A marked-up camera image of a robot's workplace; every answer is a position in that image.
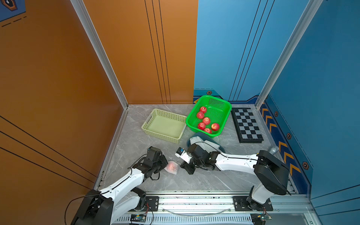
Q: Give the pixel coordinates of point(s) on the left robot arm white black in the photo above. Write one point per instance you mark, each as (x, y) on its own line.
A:
(104, 207)

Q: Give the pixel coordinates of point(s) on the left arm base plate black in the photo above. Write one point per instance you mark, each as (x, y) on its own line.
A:
(146, 203)

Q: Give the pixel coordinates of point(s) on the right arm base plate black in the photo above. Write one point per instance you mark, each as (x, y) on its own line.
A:
(242, 204)

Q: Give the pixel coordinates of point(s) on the silver metal cylinder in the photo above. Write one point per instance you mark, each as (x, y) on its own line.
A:
(274, 150)

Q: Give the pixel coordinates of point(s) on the right green circuit board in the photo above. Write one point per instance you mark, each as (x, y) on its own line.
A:
(258, 219)

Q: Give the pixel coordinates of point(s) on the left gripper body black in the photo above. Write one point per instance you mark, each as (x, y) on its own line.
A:
(161, 163)

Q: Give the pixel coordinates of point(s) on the dark teal plastic tray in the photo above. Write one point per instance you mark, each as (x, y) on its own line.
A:
(206, 137)

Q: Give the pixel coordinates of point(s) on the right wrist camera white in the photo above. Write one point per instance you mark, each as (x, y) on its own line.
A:
(183, 154)

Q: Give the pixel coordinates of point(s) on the green plastic mesh basket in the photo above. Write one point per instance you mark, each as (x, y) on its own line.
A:
(218, 110)

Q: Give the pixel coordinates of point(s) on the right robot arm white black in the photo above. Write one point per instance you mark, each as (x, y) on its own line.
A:
(272, 172)

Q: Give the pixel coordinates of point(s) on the aluminium corner post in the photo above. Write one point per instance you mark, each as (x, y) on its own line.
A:
(86, 21)
(304, 21)

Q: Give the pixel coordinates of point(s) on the black white checkerboard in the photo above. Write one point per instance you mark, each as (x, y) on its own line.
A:
(247, 128)

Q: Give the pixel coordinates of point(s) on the aluminium front rail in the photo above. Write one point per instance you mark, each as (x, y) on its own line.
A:
(227, 202)

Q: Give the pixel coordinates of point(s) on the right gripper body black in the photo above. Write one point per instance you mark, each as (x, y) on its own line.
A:
(199, 163)

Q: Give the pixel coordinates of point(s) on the right aluminium corner post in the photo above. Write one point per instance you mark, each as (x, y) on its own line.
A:
(304, 21)

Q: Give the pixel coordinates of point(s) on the green circuit board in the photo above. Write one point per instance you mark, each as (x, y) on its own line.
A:
(138, 219)
(258, 219)

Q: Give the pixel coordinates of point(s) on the cream perforated plastic basket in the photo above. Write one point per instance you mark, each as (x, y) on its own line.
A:
(165, 125)

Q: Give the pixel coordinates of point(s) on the left aluminium corner post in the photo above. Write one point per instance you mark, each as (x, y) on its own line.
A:
(86, 21)

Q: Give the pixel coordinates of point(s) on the left green circuit board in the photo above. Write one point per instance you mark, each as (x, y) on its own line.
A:
(138, 219)

